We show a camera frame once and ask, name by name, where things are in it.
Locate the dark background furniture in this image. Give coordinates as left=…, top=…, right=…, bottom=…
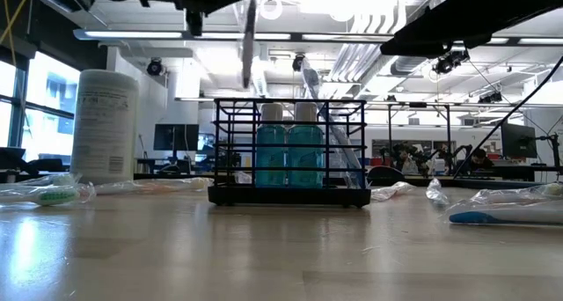
left=0, top=145, right=67, bottom=179

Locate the black background station frame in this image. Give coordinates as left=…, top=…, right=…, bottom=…
left=364, top=100, right=454, bottom=175

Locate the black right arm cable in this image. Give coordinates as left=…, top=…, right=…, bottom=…
left=451, top=54, right=563, bottom=180

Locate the black aluminium table frame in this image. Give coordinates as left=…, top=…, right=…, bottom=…
left=0, top=168, right=563, bottom=190

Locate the person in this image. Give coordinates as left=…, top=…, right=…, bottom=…
left=469, top=148, right=494, bottom=170
left=393, top=147, right=421, bottom=175

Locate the yellow hanging cable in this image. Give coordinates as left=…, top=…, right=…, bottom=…
left=0, top=0, right=32, bottom=69

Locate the blue toothbrush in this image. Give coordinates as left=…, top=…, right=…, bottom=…
left=301, top=56, right=367, bottom=190
left=424, top=176, right=563, bottom=227

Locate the black computer monitor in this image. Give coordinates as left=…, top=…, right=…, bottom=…
left=500, top=121, right=538, bottom=159
left=153, top=123, right=201, bottom=152

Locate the green toothbrush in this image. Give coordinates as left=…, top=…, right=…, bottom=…
left=0, top=173, right=97, bottom=207

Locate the black ceiling spotlight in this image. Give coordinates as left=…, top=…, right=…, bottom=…
left=478, top=92, right=505, bottom=105
left=433, top=48, right=471, bottom=76

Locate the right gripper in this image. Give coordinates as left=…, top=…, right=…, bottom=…
left=380, top=0, right=563, bottom=59

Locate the white wipes canister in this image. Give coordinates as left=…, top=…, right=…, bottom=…
left=69, top=69, right=141, bottom=187

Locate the blue mouthwash bottle white cap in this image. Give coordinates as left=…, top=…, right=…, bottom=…
left=288, top=101, right=325, bottom=188
left=256, top=101, right=288, bottom=188

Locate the black wire rack caddy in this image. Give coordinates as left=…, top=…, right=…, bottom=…
left=207, top=97, right=373, bottom=209

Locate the large window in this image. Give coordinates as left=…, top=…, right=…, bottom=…
left=0, top=49, right=83, bottom=161

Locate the orange toothbrush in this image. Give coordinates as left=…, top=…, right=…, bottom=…
left=240, top=0, right=260, bottom=90

